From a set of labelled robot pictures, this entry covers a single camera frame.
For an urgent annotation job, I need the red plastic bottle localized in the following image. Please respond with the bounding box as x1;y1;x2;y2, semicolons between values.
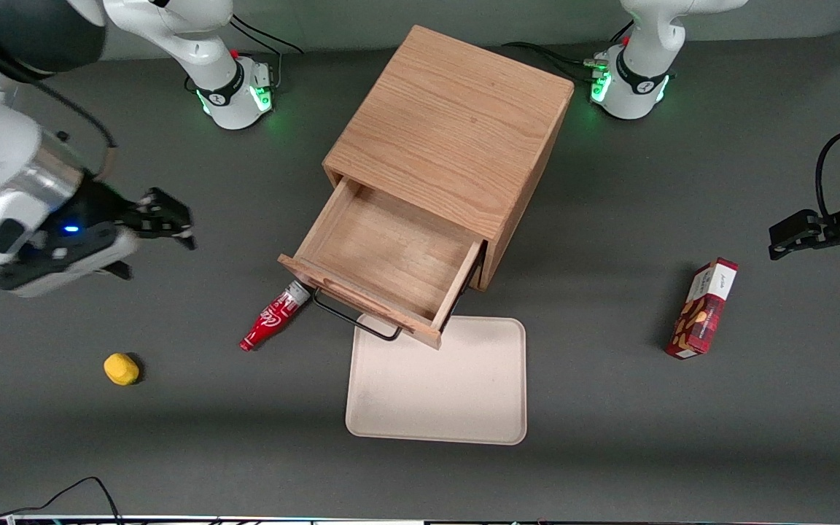
239;281;312;352

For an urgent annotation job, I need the black cable at table edge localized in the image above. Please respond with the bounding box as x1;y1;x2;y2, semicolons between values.
0;477;126;525

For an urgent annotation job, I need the red cookie box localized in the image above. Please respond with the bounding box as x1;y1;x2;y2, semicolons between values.
665;257;739;360

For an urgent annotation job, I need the beige rectangular tray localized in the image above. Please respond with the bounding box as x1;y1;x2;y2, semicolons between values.
345;315;528;446

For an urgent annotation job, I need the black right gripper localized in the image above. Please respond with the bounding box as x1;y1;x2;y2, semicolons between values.
34;179;196;252

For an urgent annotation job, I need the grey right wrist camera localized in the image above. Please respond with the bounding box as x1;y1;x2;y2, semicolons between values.
0;222;141;298

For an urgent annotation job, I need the yellow lemon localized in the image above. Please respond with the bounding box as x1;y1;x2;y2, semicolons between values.
104;353;141;386

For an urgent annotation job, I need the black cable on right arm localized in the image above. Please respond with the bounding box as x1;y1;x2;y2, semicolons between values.
0;29;119;182

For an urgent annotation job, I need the black right arm base cable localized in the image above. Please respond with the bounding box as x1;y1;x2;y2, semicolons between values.
230;13;305;90

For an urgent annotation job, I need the black left arm base cable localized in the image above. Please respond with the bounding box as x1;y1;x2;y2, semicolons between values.
502;42;602;82

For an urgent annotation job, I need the black arm base cable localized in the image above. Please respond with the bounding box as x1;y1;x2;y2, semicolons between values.
230;13;305;90
502;42;602;82

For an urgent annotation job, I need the wooden drawer cabinet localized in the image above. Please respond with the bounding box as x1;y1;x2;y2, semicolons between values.
323;24;575;292

